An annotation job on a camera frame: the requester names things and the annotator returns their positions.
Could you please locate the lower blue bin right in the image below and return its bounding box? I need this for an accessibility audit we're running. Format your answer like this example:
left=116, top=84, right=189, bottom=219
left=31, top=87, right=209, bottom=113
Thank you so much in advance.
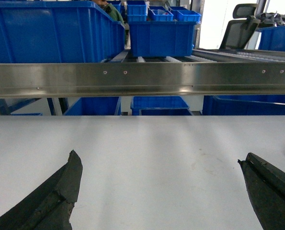
left=202, top=95, right=285, bottom=115

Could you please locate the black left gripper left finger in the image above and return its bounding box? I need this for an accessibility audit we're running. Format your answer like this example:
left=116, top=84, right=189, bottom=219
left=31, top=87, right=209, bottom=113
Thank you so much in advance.
left=0, top=150, right=83, bottom=230

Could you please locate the lower blue bin left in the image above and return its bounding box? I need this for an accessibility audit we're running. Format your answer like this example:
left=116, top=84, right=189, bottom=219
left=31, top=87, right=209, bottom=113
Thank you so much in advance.
left=63, top=96, right=121, bottom=116

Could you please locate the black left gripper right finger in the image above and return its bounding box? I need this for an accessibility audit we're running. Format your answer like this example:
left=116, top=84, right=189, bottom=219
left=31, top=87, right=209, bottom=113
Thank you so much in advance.
left=238, top=152, right=285, bottom=230

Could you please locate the lower blue bin middle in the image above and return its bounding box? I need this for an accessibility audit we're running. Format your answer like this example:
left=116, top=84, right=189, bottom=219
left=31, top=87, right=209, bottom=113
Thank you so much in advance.
left=130, top=96, right=193, bottom=116

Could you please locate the blue bin far right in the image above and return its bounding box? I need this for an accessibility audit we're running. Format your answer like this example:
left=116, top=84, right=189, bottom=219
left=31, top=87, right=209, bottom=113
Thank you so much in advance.
left=259, top=26, right=285, bottom=52

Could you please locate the small blue bin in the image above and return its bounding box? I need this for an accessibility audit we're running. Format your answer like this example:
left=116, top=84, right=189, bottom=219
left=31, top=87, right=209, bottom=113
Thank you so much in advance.
left=148, top=6, right=173, bottom=22
left=169, top=6, right=201, bottom=23
left=126, top=0, right=147, bottom=23

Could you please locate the medium blue plastic bin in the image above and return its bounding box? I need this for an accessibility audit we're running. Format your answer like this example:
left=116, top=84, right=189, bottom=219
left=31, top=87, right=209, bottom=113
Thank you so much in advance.
left=129, top=21, right=195, bottom=57

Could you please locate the person in green jacket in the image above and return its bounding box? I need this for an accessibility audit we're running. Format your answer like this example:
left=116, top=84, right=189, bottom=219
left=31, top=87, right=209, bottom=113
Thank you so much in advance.
left=93, top=0, right=126, bottom=47

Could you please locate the roller conveyor shelf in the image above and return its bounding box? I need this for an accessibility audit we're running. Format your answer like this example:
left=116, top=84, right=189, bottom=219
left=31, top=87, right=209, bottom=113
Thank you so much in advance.
left=103, top=49, right=285, bottom=63

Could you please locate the stainless steel shelf rail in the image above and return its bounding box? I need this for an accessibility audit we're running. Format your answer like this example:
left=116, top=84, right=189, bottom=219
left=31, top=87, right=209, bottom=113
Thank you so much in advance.
left=0, top=62, right=285, bottom=98

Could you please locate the large blue plastic bin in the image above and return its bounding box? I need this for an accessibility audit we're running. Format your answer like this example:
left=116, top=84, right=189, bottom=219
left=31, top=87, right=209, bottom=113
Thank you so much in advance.
left=0, top=0, right=125, bottom=63

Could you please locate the small blue bin middle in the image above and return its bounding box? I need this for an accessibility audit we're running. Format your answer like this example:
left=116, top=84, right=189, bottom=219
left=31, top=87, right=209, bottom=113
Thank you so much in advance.
left=148, top=6, right=173, bottom=22

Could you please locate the small blue bin left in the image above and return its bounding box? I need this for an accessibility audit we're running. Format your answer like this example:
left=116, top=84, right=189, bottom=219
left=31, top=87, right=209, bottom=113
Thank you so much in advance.
left=126, top=0, right=147, bottom=23

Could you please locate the grey mesh office chair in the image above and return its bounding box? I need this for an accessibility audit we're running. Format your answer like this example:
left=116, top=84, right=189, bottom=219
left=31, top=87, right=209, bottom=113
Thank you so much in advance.
left=219, top=3, right=261, bottom=49

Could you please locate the small blue bin right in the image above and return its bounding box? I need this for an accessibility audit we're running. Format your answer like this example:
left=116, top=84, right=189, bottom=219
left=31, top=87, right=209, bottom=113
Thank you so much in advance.
left=169, top=6, right=201, bottom=23

